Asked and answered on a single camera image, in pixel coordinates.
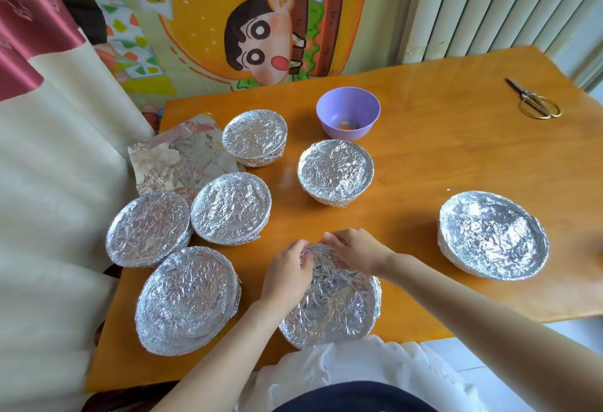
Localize crumpled aluminium foil sheet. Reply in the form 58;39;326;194
128;113;246;207

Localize black cloth object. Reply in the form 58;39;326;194
48;0;108;46

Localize person's right forearm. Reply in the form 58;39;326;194
383;252;603;412

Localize white ribbed radiator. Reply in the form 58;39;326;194
396;0;603;92

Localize person's white top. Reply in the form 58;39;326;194
235;335;477;412

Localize gold metal scissors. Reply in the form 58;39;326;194
505;77;562;120

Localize person's left forearm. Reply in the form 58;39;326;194
152;301;286;412

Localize red and cream curtain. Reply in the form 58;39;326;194
0;0;156;412

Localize person's right hand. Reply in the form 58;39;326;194
322;229;396;278

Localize foil-covered plate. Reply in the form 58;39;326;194
437;191;550;282
106;191;194;268
190;172;272;246
135;246;242;357
279;243;382;350

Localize person's dark skirt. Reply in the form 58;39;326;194
272;381;440;412

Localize purple plastic bowl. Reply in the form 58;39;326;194
316;86;381;142

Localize cartoon burger wall cloth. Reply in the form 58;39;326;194
35;0;413;108

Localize foil-covered bowl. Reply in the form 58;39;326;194
297;139;375;208
222;109;288;168

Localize person's left hand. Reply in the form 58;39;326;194
260;239;315;313

